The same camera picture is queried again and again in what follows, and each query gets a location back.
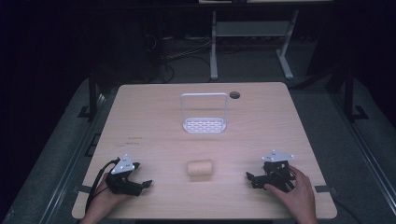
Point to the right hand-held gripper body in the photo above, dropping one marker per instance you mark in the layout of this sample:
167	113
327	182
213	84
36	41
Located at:
275	174

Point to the aluminium floor rail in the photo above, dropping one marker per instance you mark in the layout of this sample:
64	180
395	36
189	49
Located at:
367	149
67	174

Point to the white metal desk frame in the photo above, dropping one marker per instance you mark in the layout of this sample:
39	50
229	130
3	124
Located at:
249	28

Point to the black metal stand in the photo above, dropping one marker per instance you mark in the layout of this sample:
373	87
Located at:
349	93
92	93

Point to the person's left hand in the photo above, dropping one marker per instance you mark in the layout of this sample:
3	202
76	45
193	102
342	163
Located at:
106	199

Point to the beige cork roll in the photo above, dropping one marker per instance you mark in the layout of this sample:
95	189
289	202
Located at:
200	168

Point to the grey tape strip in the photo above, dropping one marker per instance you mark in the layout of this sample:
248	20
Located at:
83	188
325	188

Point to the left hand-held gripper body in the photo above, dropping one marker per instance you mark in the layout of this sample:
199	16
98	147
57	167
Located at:
122	183

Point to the person's right hand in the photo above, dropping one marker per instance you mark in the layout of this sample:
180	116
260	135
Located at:
295	196

